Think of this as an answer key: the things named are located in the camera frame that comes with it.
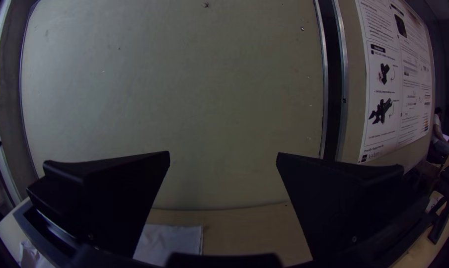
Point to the white wall poster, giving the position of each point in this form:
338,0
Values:
396,74

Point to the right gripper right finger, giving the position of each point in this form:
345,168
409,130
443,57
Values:
336,201

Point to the white t-shirt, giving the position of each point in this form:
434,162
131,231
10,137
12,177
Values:
168,242

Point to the black partition post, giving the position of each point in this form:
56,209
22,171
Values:
334,74

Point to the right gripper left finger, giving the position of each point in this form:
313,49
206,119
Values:
98,201

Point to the person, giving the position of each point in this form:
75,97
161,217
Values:
438,134

